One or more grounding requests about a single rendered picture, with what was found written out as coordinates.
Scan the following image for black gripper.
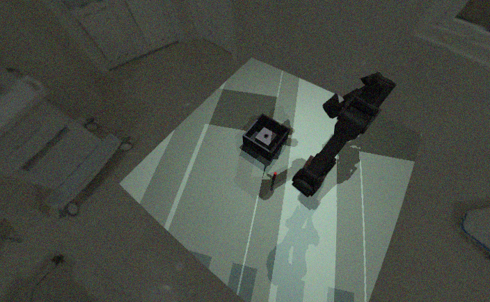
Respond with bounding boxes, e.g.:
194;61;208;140
322;72;382;119

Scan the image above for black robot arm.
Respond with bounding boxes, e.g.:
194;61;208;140
292;75;396;197

